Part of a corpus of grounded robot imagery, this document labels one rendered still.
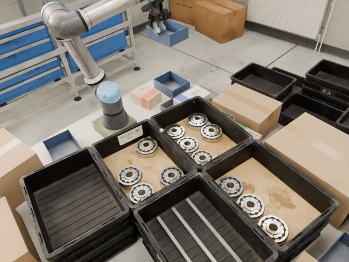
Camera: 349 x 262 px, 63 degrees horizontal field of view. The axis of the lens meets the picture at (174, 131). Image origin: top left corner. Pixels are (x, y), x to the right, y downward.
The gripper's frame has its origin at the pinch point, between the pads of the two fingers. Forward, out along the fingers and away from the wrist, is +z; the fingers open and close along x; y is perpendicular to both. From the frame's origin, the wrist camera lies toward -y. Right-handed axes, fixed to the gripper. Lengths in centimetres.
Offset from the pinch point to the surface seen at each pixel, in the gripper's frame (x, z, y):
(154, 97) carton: -14.9, 34.1, 6.1
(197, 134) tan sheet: -25, 27, 53
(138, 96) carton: -21.6, 33.0, -0.7
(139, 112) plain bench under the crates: -26.3, 40.0, 4.0
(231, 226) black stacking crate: -51, 25, 95
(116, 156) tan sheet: -62, 24, 36
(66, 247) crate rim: -98, 12, 66
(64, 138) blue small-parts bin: -71, 34, -6
